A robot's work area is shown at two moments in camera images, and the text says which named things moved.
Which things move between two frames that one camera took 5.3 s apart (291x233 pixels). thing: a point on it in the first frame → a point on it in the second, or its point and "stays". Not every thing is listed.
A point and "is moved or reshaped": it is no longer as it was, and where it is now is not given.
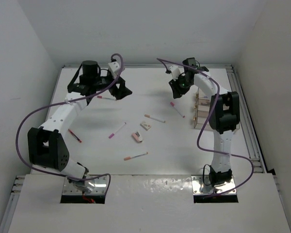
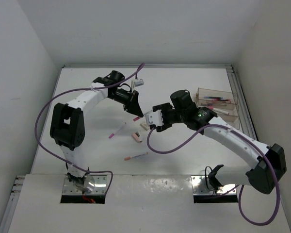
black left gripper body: x=103 y=82 → x=127 y=99
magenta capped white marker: x=113 y=134 stays
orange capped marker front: x=127 y=158 stays
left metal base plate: x=96 y=186 stays
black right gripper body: x=181 y=86 → x=169 y=115
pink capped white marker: x=105 y=98 is moved or reshaped
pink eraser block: x=137 y=137 stays
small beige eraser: x=146 y=126 stays
